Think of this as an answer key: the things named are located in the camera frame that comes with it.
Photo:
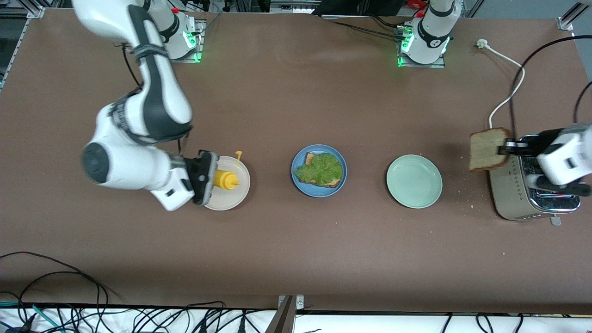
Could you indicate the green lettuce leaf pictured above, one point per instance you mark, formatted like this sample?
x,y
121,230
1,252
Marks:
x,y
321,169

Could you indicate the yellow mustard squeeze bottle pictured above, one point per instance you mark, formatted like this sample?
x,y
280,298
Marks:
x,y
225,179

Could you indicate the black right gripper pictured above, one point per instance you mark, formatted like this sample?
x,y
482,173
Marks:
x,y
204,172

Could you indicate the red packet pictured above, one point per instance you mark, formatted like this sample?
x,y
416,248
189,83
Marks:
x,y
416,3

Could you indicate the silver metal bracket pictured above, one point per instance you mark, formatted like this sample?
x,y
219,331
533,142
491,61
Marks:
x,y
299,303

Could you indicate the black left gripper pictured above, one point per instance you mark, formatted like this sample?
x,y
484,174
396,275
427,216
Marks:
x,y
538,144

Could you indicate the pale green plate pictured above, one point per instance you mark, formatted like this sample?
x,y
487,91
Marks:
x,y
414,181

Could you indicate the brown bread slice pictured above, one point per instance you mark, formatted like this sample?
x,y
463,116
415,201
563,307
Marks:
x,y
309,158
485,150

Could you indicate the blue plate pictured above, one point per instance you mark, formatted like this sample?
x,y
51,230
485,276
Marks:
x,y
319,194

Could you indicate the beige chrome toaster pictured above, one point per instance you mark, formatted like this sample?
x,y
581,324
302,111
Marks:
x,y
513,199

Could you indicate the beige plate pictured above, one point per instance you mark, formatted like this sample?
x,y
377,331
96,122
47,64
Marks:
x,y
233,199

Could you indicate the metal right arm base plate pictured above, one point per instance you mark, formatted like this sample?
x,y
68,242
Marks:
x,y
200,37

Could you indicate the aluminium frame profile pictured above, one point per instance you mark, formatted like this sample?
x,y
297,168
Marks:
x,y
34,11
565,23

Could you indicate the grey metal bar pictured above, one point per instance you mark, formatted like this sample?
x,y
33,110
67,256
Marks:
x,y
282,321

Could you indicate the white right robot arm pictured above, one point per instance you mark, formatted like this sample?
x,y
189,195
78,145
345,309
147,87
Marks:
x,y
120,166

